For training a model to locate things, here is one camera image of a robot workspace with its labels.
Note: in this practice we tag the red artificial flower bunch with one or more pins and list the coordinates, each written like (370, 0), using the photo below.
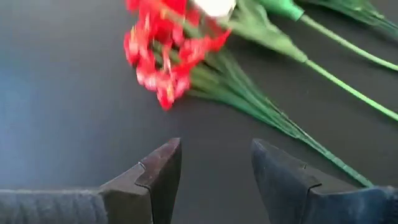
(161, 62)

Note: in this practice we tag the white artificial rose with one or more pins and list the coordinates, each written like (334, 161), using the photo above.
(283, 7)
(267, 37)

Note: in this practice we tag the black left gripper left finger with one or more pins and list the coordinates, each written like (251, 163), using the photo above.
(124, 202)

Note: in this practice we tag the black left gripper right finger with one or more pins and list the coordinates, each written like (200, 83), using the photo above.
(311, 202)

